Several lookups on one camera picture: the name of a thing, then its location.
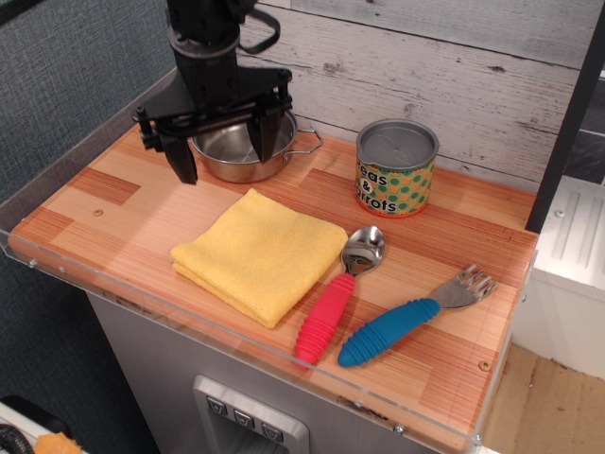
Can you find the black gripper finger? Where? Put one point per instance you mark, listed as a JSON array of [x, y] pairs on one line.
[[181, 159], [263, 128]]

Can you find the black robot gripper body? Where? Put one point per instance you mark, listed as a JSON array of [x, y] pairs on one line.
[[208, 92]]

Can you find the yellow cloth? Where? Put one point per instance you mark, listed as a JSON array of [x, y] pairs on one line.
[[260, 257]]

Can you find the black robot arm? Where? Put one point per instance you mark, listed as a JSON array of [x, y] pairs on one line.
[[214, 23]]

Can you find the stainless steel pot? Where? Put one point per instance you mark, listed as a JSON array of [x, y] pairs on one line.
[[228, 153]]

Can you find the peas and carrots can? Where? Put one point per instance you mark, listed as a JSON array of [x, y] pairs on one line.
[[395, 164]]

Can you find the grey toy fridge cabinet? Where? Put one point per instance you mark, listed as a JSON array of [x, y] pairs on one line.
[[160, 365]]

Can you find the silver dispenser button panel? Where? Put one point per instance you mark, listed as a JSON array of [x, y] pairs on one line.
[[236, 423]]

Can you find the orange object at corner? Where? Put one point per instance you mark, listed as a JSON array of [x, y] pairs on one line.
[[56, 443]]

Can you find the white toy sink unit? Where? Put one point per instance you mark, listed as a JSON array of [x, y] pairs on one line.
[[561, 312]]

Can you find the clear acrylic guard rail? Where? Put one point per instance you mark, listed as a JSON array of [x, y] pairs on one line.
[[111, 212]]

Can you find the red handled spoon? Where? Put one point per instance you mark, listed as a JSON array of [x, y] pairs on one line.
[[363, 251]]

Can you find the blue handled fork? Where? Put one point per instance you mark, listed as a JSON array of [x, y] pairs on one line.
[[375, 337]]

